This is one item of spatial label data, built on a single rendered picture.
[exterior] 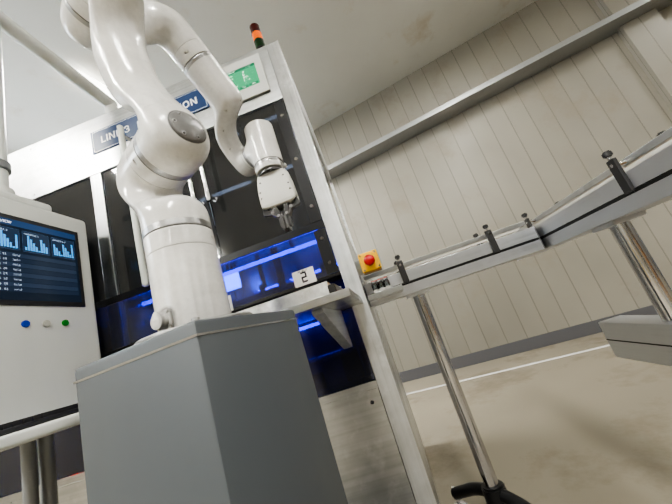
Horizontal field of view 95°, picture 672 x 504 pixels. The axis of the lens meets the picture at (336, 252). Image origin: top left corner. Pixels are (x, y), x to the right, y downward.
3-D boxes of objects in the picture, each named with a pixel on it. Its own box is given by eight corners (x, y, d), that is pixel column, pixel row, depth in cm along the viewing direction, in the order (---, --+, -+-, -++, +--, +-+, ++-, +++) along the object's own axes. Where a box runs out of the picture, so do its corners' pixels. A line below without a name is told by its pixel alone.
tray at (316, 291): (279, 324, 110) (277, 315, 111) (348, 301, 108) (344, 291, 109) (233, 328, 77) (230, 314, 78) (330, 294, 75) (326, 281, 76)
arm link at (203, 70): (166, 94, 85) (241, 184, 93) (194, 51, 76) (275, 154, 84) (189, 91, 92) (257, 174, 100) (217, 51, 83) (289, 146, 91)
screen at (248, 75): (226, 109, 137) (216, 72, 142) (271, 91, 135) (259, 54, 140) (225, 107, 136) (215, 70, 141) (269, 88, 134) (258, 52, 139)
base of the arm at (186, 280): (195, 323, 42) (171, 204, 47) (106, 360, 48) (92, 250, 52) (273, 314, 59) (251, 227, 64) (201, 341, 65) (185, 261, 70)
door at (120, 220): (120, 294, 128) (103, 173, 143) (222, 257, 124) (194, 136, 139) (119, 294, 128) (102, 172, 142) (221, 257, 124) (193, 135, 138)
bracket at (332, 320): (344, 348, 108) (333, 312, 111) (352, 346, 108) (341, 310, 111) (326, 362, 75) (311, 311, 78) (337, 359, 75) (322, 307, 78)
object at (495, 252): (370, 307, 119) (357, 268, 122) (372, 308, 133) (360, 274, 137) (547, 247, 113) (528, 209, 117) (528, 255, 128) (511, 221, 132)
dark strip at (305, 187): (327, 275, 115) (273, 104, 135) (339, 271, 115) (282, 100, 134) (326, 274, 114) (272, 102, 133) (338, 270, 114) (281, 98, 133)
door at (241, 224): (223, 257, 124) (195, 136, 139) (323, 220, 121) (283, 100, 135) (222, 256, 124) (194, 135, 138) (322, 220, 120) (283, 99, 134)
